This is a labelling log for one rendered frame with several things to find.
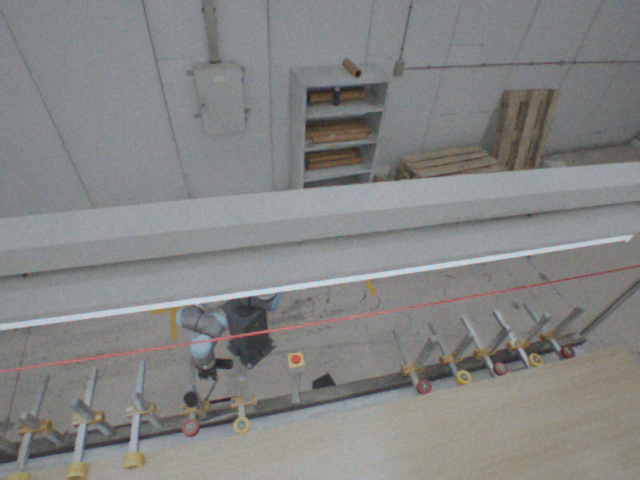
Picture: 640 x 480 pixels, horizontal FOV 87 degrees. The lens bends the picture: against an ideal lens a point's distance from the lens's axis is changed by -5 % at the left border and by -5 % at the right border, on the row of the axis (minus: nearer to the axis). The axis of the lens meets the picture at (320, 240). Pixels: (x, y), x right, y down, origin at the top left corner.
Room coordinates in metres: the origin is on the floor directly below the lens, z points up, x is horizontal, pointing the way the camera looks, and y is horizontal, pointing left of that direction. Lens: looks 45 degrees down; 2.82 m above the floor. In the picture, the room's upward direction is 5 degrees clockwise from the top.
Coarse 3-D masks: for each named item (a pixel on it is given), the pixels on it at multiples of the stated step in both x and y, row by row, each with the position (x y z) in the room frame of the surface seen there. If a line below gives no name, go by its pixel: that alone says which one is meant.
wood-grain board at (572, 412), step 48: (480, 384) 0.86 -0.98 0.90; (528, 384) 0.87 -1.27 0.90; (576, 384) 0.89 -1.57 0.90; (624, 384) 0.91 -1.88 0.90; (288, 432) 0.53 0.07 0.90; (336, 432) 0.55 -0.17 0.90; (384, 432) 0.57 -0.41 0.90; (432, 432) 0.58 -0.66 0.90; (480, 432) 0.60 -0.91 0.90; (528, 432) 0.61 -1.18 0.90; (576, 432) 0.62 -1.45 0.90; (624, 432) 0.63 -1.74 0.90
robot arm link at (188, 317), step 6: (186, 306) 0.92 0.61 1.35; (192, 306) 0.92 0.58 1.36; (198, 306) 0.93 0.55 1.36; (204, 306) 0.94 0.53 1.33; (180, 312) 0.88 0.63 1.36; (186, 312) 0.89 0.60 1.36; (192, 312) 0.89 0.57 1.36; (198, 312) 0.90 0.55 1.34; (180, 318) 0.85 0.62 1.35; (186, 318) 0.86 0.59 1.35; (192, 318) 0.86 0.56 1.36; (198, 318) 0.86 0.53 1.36; (180, 324) 0.84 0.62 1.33; (186, 324) 0.84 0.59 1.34; (192, 324) 0.83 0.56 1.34; (192, 330) 0.82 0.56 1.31
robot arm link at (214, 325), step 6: (204, 318) 0.86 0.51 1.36; (210, 318) 0.87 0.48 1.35; (216, 318) 0.87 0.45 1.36; (222, 318) 0.88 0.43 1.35; (198, 324) 0.83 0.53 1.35; (204, 324) 0.83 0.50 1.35; (210, 324) 0.84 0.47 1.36; (216, 324) 0.84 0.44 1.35; (222, 324) 0.85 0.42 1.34; (198, 330) 0.82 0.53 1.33; (204, 330) 0.80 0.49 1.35; (210, 330) 0.80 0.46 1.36; (216, 330) 0.81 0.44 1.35; (222, 330) 0.83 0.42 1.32; (210, 336) 0.78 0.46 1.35; (216, 336) 0.79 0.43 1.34
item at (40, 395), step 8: (48, 376) 0.66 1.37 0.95; (40, 384) 0.61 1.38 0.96; (40, 392) 0.57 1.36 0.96; (40, 400) 0.53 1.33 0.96; (32, 408) 0.49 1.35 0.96; (40, 408) 0.50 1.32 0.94; (24, 440) 0.35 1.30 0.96; (32, 440) 0.36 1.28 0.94; (24, 448) 0.31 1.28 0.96; (24, 456) 0.28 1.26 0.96; (16, 464) 0.25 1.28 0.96; (24, 464) 0.25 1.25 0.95
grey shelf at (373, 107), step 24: (312, 72) 3.47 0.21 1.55; (336, 72) 3.52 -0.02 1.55; (384, 72) 3.64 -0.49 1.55; (384, 96) 3.56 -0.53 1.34; (312, 120) 3.65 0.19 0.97; (312, 144) 3.27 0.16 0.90; (336, 144) 3.31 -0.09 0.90; (360, 144) 3.40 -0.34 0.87; (336, 168) 3.44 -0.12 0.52; (360, 168) 3.48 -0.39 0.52
